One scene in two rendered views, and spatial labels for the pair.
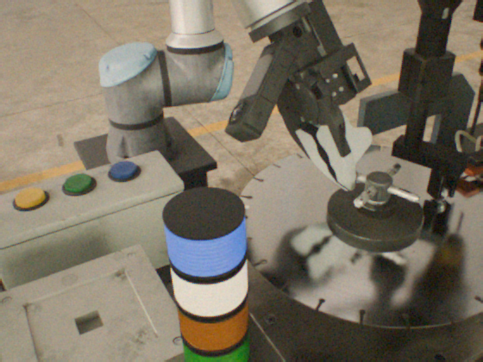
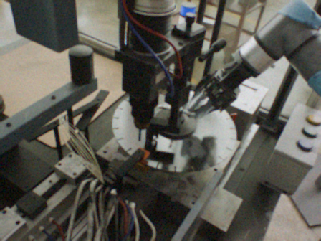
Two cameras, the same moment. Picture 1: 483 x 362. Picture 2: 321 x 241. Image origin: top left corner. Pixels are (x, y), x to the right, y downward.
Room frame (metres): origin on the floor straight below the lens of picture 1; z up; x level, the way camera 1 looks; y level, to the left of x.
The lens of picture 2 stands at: (0.95, -0.53, 1.48)
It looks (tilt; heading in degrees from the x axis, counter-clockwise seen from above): 41 degrees down; 145
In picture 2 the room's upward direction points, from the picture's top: 7 degrees clockwise
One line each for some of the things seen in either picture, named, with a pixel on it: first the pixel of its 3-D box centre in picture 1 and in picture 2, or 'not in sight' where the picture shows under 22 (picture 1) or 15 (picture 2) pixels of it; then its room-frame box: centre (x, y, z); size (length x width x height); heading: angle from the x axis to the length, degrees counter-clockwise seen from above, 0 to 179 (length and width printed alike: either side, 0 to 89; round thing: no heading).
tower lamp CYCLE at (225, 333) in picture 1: (213, 308); not in sight; (0.22, 0.02, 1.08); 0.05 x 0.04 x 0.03; 28
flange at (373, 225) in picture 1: (375, 207); (175, 120); (0.47, -0.15, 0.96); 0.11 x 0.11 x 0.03
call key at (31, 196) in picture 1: (31, 200); (314, 120); (0.59, 0.31, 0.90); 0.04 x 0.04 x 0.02
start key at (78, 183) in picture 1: (79, 186); (309, 132); (0.62, 0.25, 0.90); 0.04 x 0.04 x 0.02
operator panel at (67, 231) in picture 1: (91, 230); (294, 147); (0.61, 0.24, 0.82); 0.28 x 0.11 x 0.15; 118
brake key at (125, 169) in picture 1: (124, 172); (304, 145); (0.66, 0.19, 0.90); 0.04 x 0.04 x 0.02
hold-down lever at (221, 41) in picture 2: not in sight; (205, 46); (0.53, -0.16, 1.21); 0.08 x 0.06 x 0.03; 118
